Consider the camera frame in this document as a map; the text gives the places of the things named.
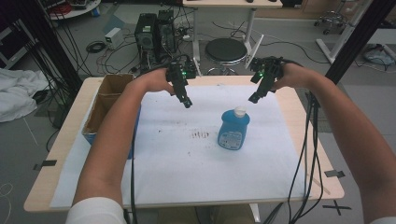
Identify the black computer tower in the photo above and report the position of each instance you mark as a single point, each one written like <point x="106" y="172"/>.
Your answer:
<point x="155" y="37"/>

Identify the small white box device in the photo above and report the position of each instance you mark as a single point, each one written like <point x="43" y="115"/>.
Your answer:
<point x="113" y="38"/>

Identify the person's left hand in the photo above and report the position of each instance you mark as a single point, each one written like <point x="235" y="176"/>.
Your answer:
<point x="155" y="81"/>

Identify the black round stool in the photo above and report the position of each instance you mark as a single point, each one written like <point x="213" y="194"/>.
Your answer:
<point x="226" y="51"/>

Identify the black metal stand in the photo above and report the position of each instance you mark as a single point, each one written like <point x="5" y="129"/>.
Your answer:
<point x="46" y="40"/>

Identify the person's right hand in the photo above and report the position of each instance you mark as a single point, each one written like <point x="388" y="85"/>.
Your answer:
<point x="294" y="76"/>

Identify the blue detergent bottle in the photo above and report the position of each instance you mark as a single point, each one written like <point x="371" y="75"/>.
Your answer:
<point x="233" y="130"/>

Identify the white sleeve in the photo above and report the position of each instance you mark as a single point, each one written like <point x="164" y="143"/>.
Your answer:
<point x="95" y="212"/>

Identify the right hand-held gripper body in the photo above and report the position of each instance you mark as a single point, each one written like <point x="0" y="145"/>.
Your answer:
<point x="267" y="72"/>

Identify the white desk frame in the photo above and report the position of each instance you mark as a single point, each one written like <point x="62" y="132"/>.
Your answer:
<point x="224" y="28"/>

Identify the chrome chair base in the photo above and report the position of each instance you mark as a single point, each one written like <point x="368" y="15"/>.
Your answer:
<point x="332" y="20"/>

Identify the white cloth heap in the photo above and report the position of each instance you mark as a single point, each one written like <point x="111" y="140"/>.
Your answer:
<point x="18" y="93"/>

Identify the cardboard box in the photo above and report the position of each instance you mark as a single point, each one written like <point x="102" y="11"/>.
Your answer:
<point x="104" y="105"/>

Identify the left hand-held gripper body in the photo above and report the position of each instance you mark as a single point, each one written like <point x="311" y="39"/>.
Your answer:
<point x="180" y="72"/>

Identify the white paper sheet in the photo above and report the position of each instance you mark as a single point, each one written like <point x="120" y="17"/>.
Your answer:
<point x="193" y="155"/>

